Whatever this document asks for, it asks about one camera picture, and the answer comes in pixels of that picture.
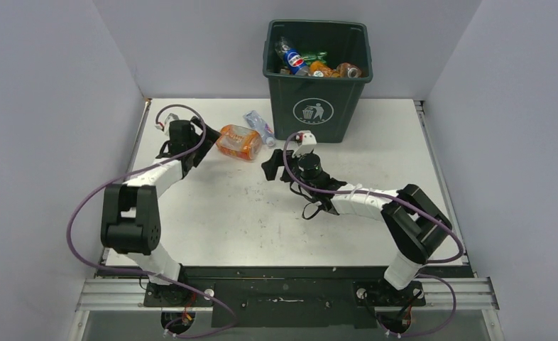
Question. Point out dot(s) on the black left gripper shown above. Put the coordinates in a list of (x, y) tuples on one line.
[(207, 143)]

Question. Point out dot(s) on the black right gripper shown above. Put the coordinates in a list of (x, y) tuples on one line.
[(271, 166)]

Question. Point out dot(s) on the crushed orange bottle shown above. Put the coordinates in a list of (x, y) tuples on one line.
[(239, 142), (348, 70)]

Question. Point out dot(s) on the orange tea bottle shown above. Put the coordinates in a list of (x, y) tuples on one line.
[(319, 69)]

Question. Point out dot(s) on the Pepsi bottle blue label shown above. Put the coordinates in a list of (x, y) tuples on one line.
[(290, 56)]

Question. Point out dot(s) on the green plastic bottle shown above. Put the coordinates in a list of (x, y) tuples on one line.
[(313, 56)]

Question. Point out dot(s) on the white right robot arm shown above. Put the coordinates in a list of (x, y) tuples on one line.
[(417, 226)]

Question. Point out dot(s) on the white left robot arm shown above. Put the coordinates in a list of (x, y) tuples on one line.
[(131, 218)]

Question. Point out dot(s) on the dark green plastic trash bin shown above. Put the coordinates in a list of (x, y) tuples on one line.
[(323, 105)]

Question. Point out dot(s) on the bottles inside bin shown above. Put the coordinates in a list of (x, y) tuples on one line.
[(284, 70)]

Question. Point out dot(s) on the crushed clear bottle white cap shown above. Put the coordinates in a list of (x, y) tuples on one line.
[(257, 123)]

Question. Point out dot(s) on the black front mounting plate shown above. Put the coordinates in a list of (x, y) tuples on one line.
[(283, 297)]

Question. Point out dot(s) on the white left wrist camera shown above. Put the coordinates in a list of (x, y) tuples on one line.
[(165, 125)]

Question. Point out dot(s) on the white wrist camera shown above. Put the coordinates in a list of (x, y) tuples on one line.
[(306, 143), (165, 125)]

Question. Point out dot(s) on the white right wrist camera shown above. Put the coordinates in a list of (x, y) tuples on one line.
[(306, 143)]

